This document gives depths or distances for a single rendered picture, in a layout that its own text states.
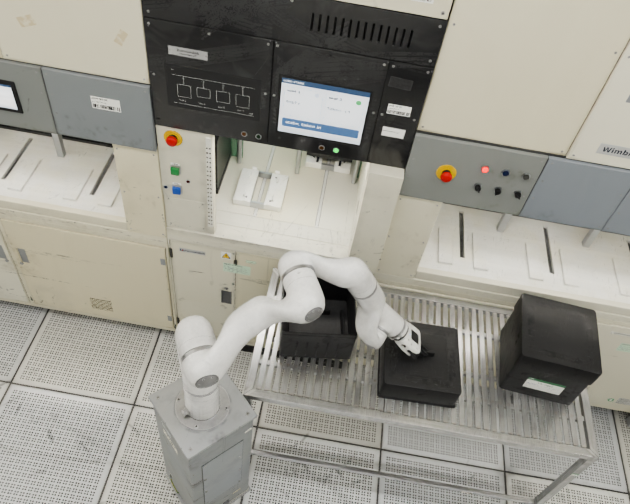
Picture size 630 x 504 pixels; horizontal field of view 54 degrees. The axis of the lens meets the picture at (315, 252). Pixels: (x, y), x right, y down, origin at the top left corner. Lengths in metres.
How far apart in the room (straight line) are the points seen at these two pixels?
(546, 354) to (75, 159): 2.13
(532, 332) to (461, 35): 1.09
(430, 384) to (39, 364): 1.95
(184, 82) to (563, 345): 1.59
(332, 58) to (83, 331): 2.07
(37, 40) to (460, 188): 1.47
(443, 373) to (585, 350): 0.51
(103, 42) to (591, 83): 1.48
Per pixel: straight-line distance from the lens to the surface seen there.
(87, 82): 2.23
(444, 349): 2.39
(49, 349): 3.39
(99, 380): 3.24
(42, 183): 2.90
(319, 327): 2.44
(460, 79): 1.97
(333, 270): 1.78
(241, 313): 1.83
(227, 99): 2.09
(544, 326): 2.41
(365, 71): 1.94
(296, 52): 1.94
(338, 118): 2.05
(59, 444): 3.13
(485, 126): 2.07
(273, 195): 2.68
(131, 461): 3.04
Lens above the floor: 2.80
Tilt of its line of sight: 49 degrees down
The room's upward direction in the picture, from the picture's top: 10 degrees clockwise
